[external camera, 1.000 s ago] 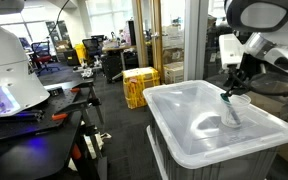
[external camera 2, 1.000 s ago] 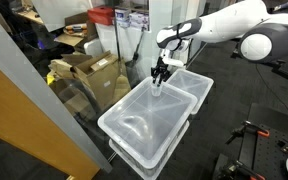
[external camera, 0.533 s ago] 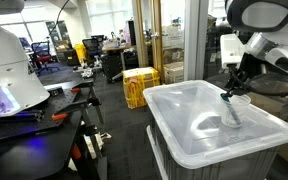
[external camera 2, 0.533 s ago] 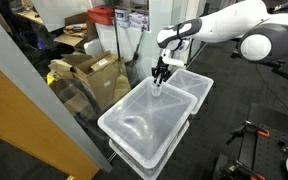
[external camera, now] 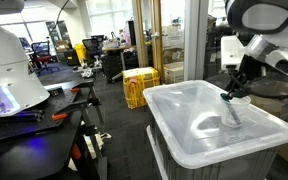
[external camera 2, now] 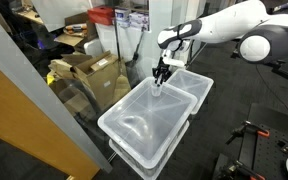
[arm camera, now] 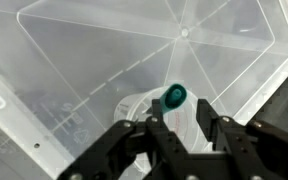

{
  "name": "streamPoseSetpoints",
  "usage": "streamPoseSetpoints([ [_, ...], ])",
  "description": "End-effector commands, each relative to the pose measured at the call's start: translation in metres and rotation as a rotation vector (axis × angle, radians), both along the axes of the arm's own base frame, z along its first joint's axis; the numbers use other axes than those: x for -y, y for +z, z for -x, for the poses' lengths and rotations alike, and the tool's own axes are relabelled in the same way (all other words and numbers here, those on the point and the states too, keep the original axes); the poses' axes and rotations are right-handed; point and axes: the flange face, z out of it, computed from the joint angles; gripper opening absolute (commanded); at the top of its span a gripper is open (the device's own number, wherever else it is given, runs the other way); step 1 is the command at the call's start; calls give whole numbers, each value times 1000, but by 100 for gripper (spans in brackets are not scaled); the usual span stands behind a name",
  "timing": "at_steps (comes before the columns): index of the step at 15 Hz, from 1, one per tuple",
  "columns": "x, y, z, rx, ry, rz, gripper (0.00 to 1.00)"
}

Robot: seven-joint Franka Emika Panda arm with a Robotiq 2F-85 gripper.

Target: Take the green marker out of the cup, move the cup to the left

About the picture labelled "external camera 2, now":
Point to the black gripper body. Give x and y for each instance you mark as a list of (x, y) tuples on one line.
[(161, 70)]

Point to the clear plastic measuring cup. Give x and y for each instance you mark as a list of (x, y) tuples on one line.
[(156, 92)]

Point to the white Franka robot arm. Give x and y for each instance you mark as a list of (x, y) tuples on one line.
[(224, 23)]

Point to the small clear plastic bin lid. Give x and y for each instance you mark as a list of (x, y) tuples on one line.
[(190, 85)]

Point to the large clear plastic bin lid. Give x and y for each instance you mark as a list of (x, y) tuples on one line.
[(144, 123)]

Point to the white blue carton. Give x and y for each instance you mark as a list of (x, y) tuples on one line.
[(122, 18), (139, 20)]

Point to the open brown cardboard box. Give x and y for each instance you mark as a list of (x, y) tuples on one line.
[(100, 80)]

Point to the white plastic container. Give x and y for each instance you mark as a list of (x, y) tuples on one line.
[(93, 46)]

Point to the red metal box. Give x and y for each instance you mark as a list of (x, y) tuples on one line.
[(100, 15)]

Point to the low brown cardboard box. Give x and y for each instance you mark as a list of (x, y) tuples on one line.
[(74, 100)]

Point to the cardboard box holding packets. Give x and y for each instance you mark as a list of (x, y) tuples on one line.
[(74, 39)]

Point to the orange white packet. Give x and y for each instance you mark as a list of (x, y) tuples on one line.
[(75, 28)]

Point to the flattened brown cardboard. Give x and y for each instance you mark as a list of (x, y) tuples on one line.
[(62, 66)]

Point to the small yellow object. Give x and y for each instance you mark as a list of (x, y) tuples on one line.
[(50, 78)]

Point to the black breadboard work table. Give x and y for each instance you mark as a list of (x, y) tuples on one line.
[(277, 133)]

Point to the orange wooden door panel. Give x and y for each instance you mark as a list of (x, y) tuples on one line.
[(17, 123)]

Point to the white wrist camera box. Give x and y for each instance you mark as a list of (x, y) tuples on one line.
[(172, 62)]

